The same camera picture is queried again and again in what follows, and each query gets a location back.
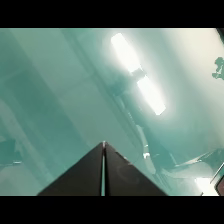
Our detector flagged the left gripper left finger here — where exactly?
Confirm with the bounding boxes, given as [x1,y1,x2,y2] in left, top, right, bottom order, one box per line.
[37,142,105,197]

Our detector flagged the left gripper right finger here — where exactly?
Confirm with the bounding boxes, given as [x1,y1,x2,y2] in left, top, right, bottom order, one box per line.
[104,142,168,197]

